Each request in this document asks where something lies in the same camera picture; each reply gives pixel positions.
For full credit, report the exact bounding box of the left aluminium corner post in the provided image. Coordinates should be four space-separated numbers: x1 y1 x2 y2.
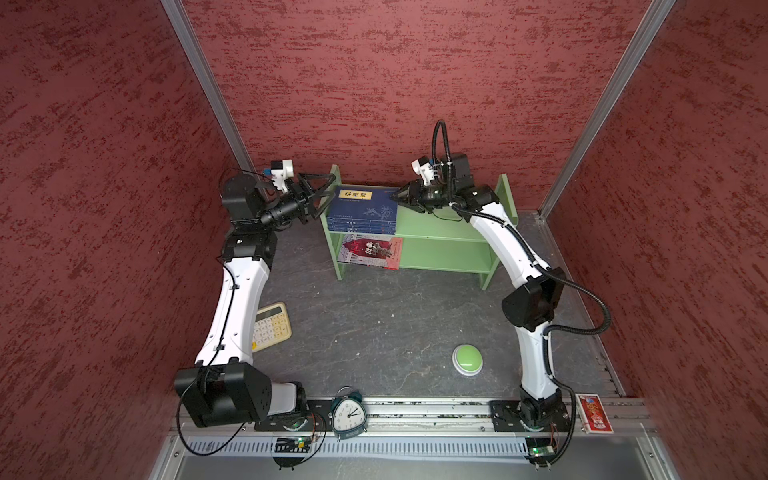
161 0 253 170

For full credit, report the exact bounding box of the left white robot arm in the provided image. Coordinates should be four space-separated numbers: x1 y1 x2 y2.
174 170 336 428

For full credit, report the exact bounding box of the aluminium corner post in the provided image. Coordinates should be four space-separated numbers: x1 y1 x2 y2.
161 0 253 170
538 0 676 221

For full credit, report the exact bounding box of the green push button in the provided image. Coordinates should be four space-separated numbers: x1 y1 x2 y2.
451 344 483 377

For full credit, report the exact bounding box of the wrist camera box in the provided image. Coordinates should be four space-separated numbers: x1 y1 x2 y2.
410 153 474 190
219 158 296 221

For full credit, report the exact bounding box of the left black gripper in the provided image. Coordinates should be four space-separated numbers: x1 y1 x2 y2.
257 172 336 228

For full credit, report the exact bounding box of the cream calculator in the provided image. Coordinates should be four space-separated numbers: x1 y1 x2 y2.
251 302 292 352

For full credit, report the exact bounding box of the green wooden shelf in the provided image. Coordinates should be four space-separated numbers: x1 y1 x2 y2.
321 174 519 291

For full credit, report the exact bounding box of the right aluminium corner post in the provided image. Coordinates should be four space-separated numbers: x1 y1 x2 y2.
538 0 676 221

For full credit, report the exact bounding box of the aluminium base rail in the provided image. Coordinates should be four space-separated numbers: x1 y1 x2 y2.
151 396 678 479

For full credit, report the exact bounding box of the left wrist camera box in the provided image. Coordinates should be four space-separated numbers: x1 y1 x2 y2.
219 158 296 221

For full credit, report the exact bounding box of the left circuit board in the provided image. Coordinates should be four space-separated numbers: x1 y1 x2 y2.
272 437 313 470

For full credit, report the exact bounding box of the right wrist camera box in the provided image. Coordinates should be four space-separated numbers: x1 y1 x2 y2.
410 153 474 190

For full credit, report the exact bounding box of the blue book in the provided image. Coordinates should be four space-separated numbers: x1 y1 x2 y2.
327 185 397 224
327 218 396 236

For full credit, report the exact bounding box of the circuit board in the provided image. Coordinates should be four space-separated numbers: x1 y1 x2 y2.
272 437 313 470
525 437 557 469

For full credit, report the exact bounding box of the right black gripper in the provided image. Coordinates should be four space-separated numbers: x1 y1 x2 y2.
393 177 458 212

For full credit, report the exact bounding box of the teal alarm clock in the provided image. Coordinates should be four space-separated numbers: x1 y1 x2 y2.
331 386 368 441

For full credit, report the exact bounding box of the right circuit board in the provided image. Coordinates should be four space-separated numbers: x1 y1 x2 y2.
525 437 557 469

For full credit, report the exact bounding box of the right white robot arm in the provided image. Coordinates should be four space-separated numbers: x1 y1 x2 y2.
391 180 564 431

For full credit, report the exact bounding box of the pink illustrated book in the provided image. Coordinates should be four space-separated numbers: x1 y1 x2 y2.
337 234 404 270

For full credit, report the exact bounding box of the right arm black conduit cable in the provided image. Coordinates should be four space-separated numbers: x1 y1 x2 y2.
430 119 613 397

